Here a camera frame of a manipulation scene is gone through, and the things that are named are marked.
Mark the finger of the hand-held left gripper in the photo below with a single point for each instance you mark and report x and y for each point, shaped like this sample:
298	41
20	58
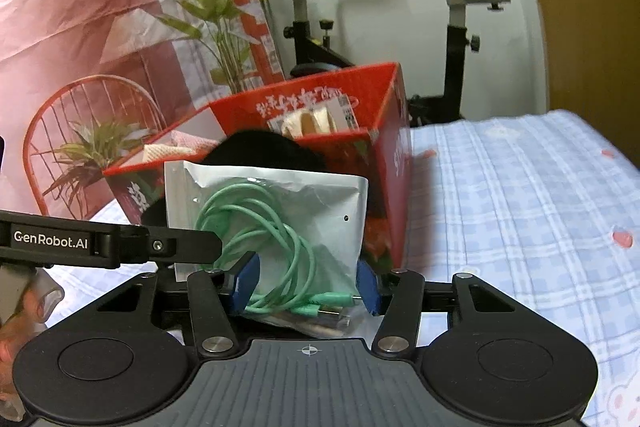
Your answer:
190	246

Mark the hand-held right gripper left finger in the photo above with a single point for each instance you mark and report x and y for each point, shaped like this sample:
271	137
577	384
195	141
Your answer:
247	281

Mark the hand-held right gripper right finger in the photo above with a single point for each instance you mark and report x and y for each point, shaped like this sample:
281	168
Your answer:
368	288

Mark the red cardboard box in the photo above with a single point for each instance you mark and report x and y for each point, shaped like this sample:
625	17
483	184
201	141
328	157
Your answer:
385	187

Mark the black soft cloth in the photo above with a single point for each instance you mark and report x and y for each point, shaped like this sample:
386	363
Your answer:
260	149

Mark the person's left hand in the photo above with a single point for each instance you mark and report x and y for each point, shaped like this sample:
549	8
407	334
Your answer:
35	307

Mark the pale pink packet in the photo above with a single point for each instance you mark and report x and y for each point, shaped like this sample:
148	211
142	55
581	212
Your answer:
175	149

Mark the blue plaid bedsheet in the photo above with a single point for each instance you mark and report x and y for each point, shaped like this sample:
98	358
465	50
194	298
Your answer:
500	207

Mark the beige striped packet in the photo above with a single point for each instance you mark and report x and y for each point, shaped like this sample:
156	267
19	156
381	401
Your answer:
307	122

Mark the black exercise bike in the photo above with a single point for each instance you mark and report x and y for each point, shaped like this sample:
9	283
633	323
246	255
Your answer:
457	52

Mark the wooden door panel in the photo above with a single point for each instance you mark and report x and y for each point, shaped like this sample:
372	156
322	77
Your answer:
590	17

